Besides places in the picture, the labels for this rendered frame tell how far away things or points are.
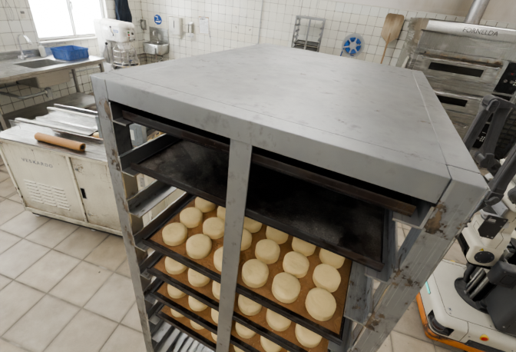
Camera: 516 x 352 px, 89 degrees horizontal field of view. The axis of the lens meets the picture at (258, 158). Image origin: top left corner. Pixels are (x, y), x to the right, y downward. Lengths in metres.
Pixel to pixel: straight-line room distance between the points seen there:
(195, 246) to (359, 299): 0.30
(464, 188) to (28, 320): 2.45
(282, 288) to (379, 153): 0.32
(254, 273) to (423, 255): 0.29
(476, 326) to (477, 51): 3.60
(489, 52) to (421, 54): 0.83
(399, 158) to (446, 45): 4.57
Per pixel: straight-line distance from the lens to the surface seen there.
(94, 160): 2.25
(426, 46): 4.77
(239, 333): 0.68
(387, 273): 0.38
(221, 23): 6.11
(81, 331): 2.32
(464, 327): 2.46
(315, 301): 0.52
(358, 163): 0.28
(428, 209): 0.31
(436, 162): 0.31
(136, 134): 1.89
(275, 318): 0.59
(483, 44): 4.99
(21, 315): 2.54
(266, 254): 0.55
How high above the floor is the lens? 1.93
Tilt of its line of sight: 30 degrees down
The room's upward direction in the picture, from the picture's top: 8 degrees clockwise
